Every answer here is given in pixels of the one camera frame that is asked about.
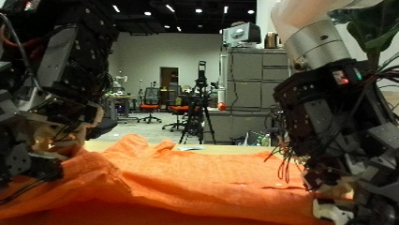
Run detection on orange button shirt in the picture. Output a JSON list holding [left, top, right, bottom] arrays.
[[0, 133, 334, 225]]

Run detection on small white humanoid robot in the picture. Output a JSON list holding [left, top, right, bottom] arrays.
[[112, 70, 131, 88]]

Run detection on wooden desk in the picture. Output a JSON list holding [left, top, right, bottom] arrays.
[[101, 93, 141, 121]]

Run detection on green bottles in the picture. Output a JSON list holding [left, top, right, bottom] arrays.
[[254, 133, 272, 147]]

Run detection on orange seat office chair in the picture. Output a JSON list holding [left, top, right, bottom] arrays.
[[161, 83, 191, 132], [136, 87, 163, 124]]

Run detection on brown door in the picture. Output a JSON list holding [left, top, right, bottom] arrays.
[[160, 66, 180, 90]]

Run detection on low grey cabinet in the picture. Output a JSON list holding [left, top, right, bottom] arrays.
[[204, 107, 281, 145]]

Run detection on tall grey drawer cabinet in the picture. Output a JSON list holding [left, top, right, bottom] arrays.
[[220, 47, 297, 112]]

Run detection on copper kettle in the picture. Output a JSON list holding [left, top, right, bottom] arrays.
[[264, 31, 281, 50]]

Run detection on small blue white packet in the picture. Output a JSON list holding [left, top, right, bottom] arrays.
[[176, 144, 207, 152]]

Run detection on grey box monitor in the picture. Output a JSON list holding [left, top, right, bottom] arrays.
[[223, 22, 262, 49]]

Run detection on black camera tripod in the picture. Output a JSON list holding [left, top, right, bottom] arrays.
[[179, 60, 217, 145]]

